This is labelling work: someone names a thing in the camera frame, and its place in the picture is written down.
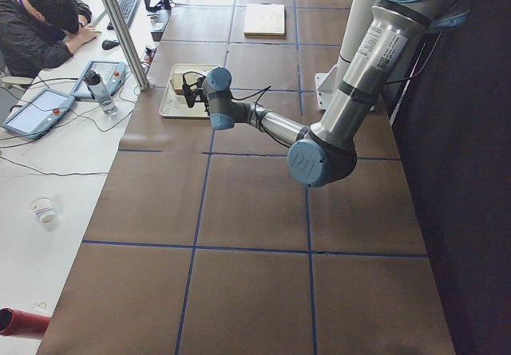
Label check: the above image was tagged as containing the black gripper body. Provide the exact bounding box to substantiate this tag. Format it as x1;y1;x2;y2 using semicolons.
192;77;209;112

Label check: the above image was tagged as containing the bread slice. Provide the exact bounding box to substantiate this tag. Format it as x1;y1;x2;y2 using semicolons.
171;71;204;92

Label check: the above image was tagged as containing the white round plate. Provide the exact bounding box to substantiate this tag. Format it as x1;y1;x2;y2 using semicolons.
174;70;206;97

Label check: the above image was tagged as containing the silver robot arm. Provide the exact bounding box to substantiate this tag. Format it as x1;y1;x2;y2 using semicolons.
183;0;469;187

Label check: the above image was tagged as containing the cream bear serving tray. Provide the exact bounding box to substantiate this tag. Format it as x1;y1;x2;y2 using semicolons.
159;63;218;119

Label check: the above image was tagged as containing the upper teach pendant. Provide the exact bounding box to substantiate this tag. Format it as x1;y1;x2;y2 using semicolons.
70;60;126;102

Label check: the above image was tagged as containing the teach pendant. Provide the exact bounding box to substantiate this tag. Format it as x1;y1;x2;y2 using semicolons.
70;60;126;102
2;89;75;140

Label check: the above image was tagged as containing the clear water bottle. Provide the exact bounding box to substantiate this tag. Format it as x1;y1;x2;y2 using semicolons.
84;69;117;115

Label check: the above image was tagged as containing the wooden cutting board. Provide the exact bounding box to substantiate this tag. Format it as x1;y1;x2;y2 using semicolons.
244;3;286;37

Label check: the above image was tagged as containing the black computer mouse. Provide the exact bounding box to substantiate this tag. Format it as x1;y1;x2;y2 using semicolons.
101;40;120;50

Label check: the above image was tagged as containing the black keyboard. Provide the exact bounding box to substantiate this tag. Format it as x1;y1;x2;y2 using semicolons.
117;0;141;28

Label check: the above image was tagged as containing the lower teach pendant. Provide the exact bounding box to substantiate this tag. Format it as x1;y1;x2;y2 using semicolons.
2;89;75;140

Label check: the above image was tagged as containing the seated person in black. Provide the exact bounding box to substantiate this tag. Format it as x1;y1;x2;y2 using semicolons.
1;0;98;79

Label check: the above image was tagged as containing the paper cup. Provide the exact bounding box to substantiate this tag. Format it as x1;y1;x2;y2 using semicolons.
30;197;57;223

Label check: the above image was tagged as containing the red cylinder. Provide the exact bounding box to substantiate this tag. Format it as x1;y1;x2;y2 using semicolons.
1;308;51;340

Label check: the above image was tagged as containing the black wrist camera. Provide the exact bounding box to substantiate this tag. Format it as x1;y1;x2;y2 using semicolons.
182;72;196;108

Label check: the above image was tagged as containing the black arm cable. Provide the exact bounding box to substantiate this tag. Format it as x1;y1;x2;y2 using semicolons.
231;85;272;132

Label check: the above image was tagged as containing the aluminium frame post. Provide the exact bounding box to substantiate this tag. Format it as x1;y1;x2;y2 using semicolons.
101;0;149;92

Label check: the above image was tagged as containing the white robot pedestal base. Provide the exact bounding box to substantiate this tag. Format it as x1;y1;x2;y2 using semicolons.
315;0;374;110

